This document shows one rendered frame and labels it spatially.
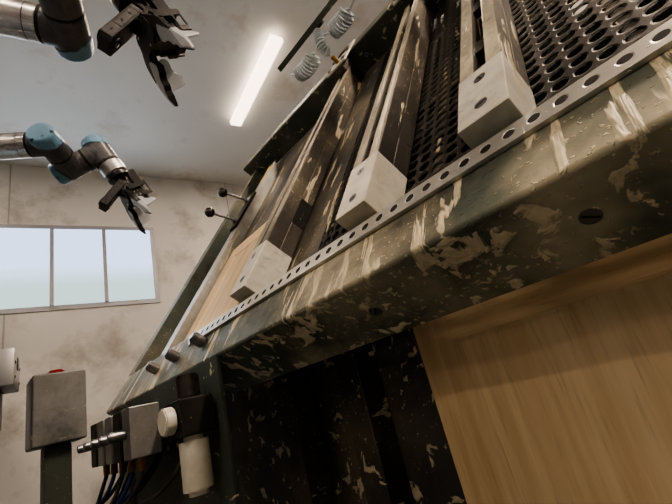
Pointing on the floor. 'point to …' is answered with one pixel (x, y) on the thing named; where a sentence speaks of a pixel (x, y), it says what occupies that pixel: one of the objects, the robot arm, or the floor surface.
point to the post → (56, 474)
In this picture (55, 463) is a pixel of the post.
